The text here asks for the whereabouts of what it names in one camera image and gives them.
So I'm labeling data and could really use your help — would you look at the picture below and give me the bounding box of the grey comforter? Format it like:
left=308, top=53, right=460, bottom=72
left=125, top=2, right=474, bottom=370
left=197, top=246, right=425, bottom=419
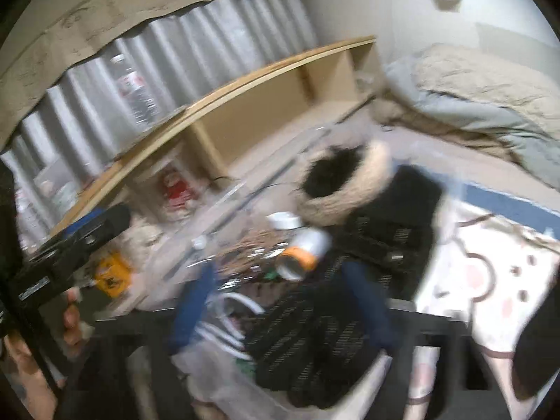
left=380, top=52, right=560, bottom=189

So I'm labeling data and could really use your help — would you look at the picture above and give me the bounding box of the white doll in clear case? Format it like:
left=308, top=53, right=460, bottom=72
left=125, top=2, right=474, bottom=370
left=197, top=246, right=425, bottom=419
left=125, top=216, right=165, bottom=267

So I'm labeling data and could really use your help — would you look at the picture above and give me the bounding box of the long wooden shelf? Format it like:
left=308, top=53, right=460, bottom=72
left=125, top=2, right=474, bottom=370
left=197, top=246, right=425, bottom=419
left=48, top=35, right=381, bottom=237

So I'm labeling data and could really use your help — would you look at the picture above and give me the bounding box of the white orange bottle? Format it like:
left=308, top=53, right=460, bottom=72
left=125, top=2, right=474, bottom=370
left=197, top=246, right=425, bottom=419
left=273, top=225, right=333, bottom=283

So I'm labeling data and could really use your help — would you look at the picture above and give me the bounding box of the clear water bottle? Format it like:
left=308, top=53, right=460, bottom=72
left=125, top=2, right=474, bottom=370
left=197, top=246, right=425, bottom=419
left=109, top=55, right=158, bottom=132

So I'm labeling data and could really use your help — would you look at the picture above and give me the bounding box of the bed with beige sheet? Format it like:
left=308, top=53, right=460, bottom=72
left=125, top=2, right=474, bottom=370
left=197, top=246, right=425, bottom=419
left=227, top=96, right=560, bottom=237

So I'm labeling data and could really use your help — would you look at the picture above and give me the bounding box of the person's left hand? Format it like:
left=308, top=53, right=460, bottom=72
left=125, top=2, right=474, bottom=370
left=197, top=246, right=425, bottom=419
left=0, top=289, right=86, bottom=420

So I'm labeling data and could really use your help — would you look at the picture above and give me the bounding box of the white cable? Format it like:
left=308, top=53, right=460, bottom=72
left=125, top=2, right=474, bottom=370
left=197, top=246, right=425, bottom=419
left=197, top=291, right=267, bottom=359

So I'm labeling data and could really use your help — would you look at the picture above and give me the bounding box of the small white bowl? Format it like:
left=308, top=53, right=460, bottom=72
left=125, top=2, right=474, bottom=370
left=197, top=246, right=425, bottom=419
left=266, top=212, right=302, bottom=230

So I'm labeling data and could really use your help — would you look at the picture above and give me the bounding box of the silver pleated curtain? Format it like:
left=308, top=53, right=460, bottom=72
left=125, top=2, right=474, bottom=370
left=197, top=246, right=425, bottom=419
left=0, top=0, right=318, bottom=246

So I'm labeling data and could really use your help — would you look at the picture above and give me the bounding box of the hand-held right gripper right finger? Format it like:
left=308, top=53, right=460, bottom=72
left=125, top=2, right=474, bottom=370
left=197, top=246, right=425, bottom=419
left=341, top=262, right=512, bottom=420

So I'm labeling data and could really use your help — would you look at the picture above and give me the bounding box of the white plastic container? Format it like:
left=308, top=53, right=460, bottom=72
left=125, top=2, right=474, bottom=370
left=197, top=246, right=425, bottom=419
left=15, top=184, right=44, bottom=246

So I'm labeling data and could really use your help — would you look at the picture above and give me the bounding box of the clear plastic storage box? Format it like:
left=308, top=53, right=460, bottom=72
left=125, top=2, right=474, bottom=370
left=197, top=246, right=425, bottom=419
left=166, top=125, right=464, bottom=420

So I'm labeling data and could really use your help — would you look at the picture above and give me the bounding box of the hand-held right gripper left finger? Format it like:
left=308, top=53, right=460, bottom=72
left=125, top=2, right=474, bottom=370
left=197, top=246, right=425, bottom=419
left=87, top=265, right=219, bottom=420

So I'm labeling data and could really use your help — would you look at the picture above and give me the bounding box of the yellow box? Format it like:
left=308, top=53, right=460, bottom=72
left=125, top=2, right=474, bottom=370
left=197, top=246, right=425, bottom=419
left=94, top=251, right=132, bottom=298

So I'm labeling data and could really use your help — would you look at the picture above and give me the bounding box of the beige curtain valance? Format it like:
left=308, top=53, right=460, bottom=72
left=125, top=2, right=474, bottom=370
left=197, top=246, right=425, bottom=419
left=0, top=0, right=311, bottom=149

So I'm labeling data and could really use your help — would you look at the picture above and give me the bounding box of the black visor cap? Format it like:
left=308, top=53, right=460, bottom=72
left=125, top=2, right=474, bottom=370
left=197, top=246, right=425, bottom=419
left=512, top=302, right=560, bottom=403

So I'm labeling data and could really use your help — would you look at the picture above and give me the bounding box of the printed blanket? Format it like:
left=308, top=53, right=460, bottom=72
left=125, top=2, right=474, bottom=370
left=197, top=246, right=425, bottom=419
left=411, top=179, right=560, bottom=420

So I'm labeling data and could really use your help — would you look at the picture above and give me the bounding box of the red doll in clear case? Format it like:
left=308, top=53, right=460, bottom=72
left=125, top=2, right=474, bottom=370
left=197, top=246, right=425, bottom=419
left=157, top=168, right=197, bottom=219

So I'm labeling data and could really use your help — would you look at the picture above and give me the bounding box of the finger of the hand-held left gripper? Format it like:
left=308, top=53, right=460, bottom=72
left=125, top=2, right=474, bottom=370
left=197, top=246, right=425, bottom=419
left=46, top=205, right=132, bottom=267

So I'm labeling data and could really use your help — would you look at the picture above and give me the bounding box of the white headboard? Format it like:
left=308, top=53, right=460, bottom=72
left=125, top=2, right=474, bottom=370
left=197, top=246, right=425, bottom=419
left=475, top=22, right=560, bottom=79

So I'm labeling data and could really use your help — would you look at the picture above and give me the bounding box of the black jacket with fur collar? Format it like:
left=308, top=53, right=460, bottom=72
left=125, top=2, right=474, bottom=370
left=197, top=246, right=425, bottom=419
left=245, top=140, right=447, bottom=407

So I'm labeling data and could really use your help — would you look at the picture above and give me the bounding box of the beige textured pillow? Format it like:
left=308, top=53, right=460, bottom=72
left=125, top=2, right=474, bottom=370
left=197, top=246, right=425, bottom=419
left=413, top=44, right=560, bottom=132

